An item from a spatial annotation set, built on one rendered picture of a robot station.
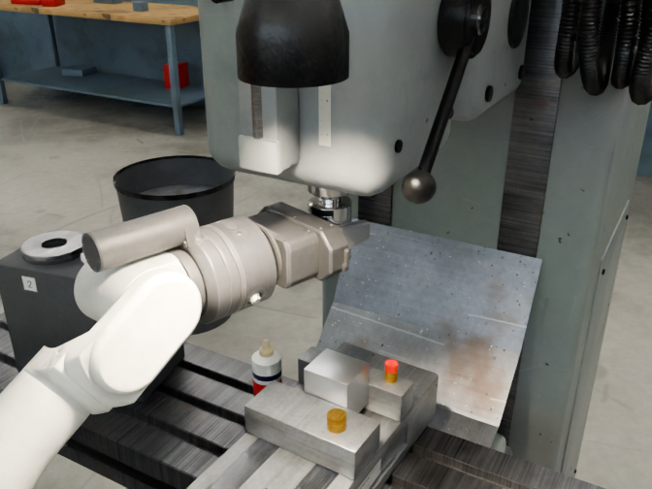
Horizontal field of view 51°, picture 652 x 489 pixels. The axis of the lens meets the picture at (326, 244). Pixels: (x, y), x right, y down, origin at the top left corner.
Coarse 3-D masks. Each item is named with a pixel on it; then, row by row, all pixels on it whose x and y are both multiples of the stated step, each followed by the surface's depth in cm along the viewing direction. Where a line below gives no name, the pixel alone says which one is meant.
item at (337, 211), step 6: (312, 198) 74; (318, 198) 74; (342, 198) 74; (348, 198) 74; (312, 204) 72; (318, 204) 72; (324, 204) 72; (330, 204) 72; (336, 204) 72; (342, 204) 72; (348, 204) 72; (312, 210) 72; (318, 210) 72; (324, 210) 71; (330, 210) 71; (336, 210) 71; (342, 210) 72; (348, 210) 72; (324, 216) 72; (330, 216) 71; (336, 216) 72
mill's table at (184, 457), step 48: (0, 336) 113; (0, 384) 102; (192, 384) 102; (240, 384) 103; (288, 384) 102; (96, 432) 92; (144, 432) 92; (192, 432) 92; (240, 432) 92; (432, 432) 92; (144, 480) 91; (192, 480) 85; (432, 480) 84; (480, 480) 84; (528, 480) 84; (576, 480) 84
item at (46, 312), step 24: (48, 240) 100; (72, 240) 100; (0, 264) 96; (24, 264) 96; (48, 264) 95; (72, 264) 96; (0, 288) 98; (24, 288) 96; (48, 288) 94; (72, 288) 93; (24, 312) 98; (48, 312) 96; (72, 312) 95; (24, 336) 100; (48, 336) 98; (72, 336) 97; (24, 360) 102
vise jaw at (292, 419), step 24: (264, 408) 79; (288, 408) 79; (312, 408) 79; (264, 432) 80; (288, 432) 77; (312, 432) 76; (360, 432) 76; (312, 456) 77; (336, 456) 75; (360, 456) 74
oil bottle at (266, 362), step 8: (264, 344) 92; (256, 352) 94; (264, 352) 92; (272, 352) 93; (256, 360) 93; (264, 360) 92; (272, 360) 92; (280, 360) 94; (256, 368) 93; (264, 368) 92; (272, 368) 92; (280, 368) 94; (256, 376) 93; (264, 376) 93; (272, 376) 93; (280, 376) 94; (256, 384) 94; (264, 384) 93; (256, 392) 94
